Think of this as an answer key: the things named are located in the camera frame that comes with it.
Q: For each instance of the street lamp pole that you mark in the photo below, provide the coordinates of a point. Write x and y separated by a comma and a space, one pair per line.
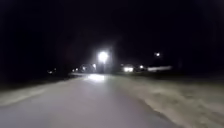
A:
103, 58

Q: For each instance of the grey asphalt path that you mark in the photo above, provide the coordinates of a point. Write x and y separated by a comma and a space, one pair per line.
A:
90, 106

